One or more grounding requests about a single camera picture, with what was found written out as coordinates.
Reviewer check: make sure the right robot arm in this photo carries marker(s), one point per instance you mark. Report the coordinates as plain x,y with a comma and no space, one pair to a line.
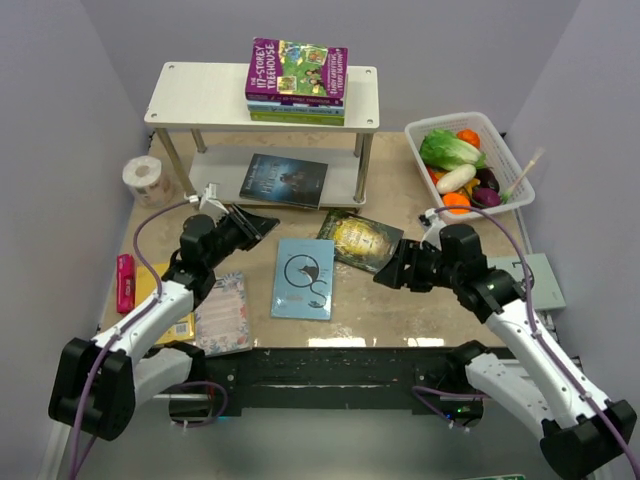
578,427

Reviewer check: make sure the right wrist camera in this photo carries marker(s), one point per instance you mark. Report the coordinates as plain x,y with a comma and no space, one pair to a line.
432,225

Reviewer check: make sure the red pepper toy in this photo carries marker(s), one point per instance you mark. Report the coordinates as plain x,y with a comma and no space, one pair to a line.
434,174

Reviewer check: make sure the dark glossy hardcover book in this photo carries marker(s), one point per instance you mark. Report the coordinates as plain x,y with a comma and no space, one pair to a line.
284,180

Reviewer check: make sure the green cartoon paperback book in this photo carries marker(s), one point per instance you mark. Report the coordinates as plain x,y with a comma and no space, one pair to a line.
298,118

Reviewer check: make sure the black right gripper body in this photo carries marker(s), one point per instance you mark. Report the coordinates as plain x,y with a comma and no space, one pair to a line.
425,265

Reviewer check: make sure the white two-tier shelf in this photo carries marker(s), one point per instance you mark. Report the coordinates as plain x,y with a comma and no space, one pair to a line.
199,114

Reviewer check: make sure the toilet paper roll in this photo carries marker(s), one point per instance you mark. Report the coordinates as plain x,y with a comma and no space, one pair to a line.
147,181

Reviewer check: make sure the green onion toy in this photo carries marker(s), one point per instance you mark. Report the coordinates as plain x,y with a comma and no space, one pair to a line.
507,194

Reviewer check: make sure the purple onion toy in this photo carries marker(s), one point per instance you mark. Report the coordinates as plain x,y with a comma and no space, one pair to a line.
485,198

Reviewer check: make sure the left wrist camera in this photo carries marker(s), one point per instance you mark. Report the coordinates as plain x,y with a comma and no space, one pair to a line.
207,200

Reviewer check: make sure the green lettuce toy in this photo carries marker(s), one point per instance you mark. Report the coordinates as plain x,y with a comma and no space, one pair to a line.
444,150

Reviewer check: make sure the purple eggplant toy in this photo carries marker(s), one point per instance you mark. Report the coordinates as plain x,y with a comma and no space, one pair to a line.
487,179

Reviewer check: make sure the white plastic basket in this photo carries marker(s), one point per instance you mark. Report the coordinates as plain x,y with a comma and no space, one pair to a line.
498,157

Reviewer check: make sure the dark green illustrated book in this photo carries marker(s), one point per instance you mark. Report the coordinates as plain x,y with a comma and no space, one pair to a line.
360,242

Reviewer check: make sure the yellow book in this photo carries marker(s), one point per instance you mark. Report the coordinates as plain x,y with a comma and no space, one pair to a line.
183,330

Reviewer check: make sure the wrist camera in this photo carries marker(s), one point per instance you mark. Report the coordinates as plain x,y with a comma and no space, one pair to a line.
207,200
432,225

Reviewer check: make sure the yellow pepper toy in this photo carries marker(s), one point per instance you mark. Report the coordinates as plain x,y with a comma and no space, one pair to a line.
469,188

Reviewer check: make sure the white radish toy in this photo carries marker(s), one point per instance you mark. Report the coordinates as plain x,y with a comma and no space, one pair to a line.
456,179

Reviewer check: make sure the orange carrot toy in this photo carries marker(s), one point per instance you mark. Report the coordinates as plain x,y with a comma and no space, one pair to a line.
456,203

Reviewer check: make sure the light blue cat book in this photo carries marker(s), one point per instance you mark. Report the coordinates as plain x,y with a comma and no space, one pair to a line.
303,282

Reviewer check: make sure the floral pastel notebook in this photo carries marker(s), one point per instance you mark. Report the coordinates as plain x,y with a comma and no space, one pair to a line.
222,324

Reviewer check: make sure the purple Treehouse paperback book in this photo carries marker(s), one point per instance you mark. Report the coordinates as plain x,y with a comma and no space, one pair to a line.
297,72

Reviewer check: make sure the grey-green cat book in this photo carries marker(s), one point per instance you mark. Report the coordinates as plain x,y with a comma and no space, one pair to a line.
545,289

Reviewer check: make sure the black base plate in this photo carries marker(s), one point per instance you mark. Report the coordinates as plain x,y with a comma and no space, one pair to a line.
282,378

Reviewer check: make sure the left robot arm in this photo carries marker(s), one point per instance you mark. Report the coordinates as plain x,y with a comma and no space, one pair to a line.
145,320

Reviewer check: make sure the orange pumpkin toy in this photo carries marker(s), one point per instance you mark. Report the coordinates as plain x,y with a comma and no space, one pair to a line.
469,136

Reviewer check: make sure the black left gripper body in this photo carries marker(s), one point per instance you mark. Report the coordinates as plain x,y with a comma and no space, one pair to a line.
231,236

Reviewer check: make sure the blue Treehouse paperback book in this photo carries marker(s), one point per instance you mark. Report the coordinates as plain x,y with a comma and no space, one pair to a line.
295,108

